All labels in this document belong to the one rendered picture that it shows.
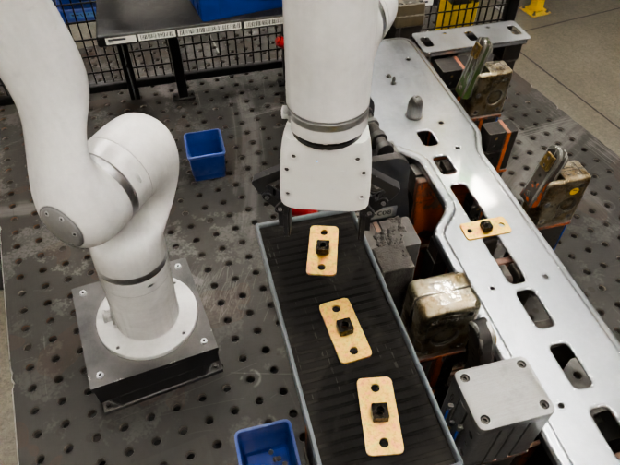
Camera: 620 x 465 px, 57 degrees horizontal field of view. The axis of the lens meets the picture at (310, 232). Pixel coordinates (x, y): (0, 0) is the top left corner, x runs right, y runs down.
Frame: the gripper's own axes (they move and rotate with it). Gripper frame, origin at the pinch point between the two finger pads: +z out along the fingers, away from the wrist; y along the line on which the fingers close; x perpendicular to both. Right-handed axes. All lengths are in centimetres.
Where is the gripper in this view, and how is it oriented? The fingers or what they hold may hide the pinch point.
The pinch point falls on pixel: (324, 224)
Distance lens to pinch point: 70.6
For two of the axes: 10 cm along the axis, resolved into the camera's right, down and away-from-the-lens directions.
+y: 10.0, 0.5, -0.5
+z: 0.0, 6.8, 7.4
